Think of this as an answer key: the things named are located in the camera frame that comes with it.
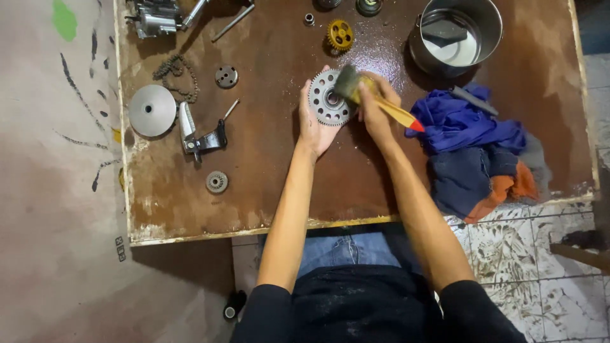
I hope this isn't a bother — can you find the person's left hand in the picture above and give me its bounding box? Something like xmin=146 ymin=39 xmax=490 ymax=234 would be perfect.
xmin=298 ymin=65 xmax=352 ymax=158

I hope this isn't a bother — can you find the person's right hand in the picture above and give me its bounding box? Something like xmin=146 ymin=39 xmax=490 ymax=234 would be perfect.
xmin=356 ymin=71 xmax=402 ymax=144

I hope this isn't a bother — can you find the yellow-handled paint brush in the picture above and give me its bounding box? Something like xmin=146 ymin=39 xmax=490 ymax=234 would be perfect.
xmin=334 ymin=65 xmax=425 ymax=133

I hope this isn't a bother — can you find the large grey sprocket gear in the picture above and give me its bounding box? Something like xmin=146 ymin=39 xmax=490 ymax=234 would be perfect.
xmin=308 ymin=70 xmax=356 ymax=127

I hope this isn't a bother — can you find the yellow gear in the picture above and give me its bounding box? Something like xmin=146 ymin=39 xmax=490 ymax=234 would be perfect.
xmin=327 ymin=19 xmax=355 ymax=52

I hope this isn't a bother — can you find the blue cloth rag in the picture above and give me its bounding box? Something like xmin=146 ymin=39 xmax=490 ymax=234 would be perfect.
xmin=405 ymin=84 xmax=527 ymax=156

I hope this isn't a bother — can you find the round green-centred metal part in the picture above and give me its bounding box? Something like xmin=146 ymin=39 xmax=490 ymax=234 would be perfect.
xmin=356 ymin=0 xmax=384 ymax=16

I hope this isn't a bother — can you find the dark part in pot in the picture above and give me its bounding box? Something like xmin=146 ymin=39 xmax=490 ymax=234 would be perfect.
xmin=421 ymin=19 xmax=469 ymax=48

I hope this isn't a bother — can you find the grey flat tool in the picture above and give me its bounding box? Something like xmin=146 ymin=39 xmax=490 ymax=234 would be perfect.
xmin=450 ymin=86 xmax=499 ymax=116

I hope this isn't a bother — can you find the steel pot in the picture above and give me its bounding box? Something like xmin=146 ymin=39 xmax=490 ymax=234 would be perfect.
xmin=408 ymin=0 xmax=504 ymax=78

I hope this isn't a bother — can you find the dark denim rag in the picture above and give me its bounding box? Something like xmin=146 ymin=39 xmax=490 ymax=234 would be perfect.
xmin=430 ymin=145 xmax=520 ymax=221

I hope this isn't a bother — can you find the small round metal plate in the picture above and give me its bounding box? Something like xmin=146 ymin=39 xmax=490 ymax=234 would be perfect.
xmin=215 ymin=65 xmax=239 ymax=89

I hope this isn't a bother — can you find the orange cloth rag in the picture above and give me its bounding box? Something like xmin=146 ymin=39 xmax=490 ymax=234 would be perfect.
xmin=464 ymin=161 xmax=539 ymax=225

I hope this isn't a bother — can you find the metal rod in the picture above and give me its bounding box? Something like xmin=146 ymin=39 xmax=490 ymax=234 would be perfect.
xmin=212 ymin=3 xmax=255 ymax=43

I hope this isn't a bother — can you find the grey cloth rag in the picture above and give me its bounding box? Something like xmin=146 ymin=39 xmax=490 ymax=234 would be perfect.
xmin=517 ymin=133 xmax=553 ymax=191

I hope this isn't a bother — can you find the small grey gear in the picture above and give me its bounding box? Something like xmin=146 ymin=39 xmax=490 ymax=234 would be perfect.
xmin=206 ymin=171 xmax=229 ymax=194

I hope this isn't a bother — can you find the grey metal disc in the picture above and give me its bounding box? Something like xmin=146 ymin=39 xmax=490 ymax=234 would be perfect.
xmin=129 ymin=84 xmax=177 ymax=138

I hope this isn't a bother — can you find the engine part assembly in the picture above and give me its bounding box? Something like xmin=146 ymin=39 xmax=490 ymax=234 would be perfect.
xmin=125 ymin=0 xmax=210 ymax=40

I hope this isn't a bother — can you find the black bottle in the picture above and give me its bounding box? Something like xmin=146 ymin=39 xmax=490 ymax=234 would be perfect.
xmin=223 ymin=290 xmax=247 ymax=321

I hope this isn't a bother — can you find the wooden furniture piece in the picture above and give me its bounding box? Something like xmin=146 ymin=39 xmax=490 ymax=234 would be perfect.
xmin=549 ymin=162 xmax=610 ymax=273

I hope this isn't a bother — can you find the chrome lever with black bracket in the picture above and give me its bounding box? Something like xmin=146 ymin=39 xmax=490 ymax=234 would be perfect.
xmin=179 ymin=98 xmax=240 ymax=164

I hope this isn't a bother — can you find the drive chain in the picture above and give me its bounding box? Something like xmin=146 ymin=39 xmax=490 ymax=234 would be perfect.
xmin=152 ymin=54 xmax=199 ymax=104

